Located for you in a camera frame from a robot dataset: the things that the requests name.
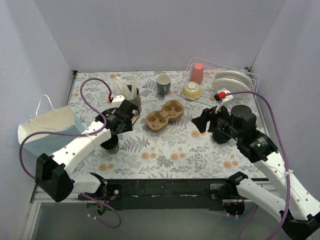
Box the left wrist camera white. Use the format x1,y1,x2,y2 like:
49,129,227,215
107,95,125,108

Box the blue ceramic mug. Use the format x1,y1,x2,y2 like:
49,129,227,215
156,73,172,96

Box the yellow patterned bowl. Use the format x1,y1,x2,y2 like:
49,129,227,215
181,81,202,99

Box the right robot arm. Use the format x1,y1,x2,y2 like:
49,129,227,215
192,105,320,240

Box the white plate front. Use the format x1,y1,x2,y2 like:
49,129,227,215
212,77,250,93

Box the white plate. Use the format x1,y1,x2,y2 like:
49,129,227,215
214,69,253,88
212,77,250,93

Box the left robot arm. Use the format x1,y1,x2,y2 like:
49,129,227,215
35,100,140,203

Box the brown cardboard cup carrier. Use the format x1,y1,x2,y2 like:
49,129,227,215
145,99,185,132

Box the dark takeout coffee cup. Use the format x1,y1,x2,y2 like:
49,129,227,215
100,135,119,154

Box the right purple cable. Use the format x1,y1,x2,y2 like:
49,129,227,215
224,91,292,240

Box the white wire dish rack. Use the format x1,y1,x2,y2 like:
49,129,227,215
176,57,260,108

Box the pink plastic cup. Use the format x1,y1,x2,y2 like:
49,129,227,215
190,62,204,84

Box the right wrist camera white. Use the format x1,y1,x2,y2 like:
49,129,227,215
214,88,234,113

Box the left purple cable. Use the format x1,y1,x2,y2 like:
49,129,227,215
19,77,122,229

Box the white plate back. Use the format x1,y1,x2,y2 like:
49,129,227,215
214,69,253,88

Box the grey straw holder cup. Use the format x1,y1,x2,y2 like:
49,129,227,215
118,85,142,118

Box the purple cable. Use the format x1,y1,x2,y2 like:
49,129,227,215
224,91,292,240
19,77,122,229

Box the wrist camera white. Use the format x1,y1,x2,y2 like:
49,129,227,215
107,95,125,108
214,88,234,113

